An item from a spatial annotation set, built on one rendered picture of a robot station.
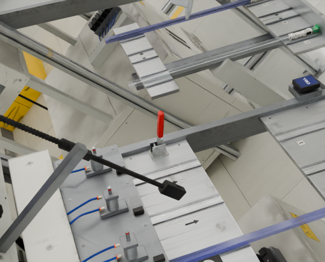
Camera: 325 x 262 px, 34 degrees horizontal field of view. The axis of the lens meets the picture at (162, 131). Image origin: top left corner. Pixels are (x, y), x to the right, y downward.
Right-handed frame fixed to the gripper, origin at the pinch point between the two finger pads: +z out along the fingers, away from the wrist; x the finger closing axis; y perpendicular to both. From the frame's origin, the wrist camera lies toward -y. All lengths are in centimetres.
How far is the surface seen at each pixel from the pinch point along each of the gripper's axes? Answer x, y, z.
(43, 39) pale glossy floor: -278, -9, 158
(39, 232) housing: 60, 46, 11
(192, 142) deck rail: 39.5, 9.5, 13.5
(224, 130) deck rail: 39.5, 2.1, 11.2
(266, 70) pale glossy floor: -57, -75, 60
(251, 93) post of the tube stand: 13.0, -20.5, 20.7
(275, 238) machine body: 50, -14, 40
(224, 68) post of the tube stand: 13.0, -10.0, 11.9
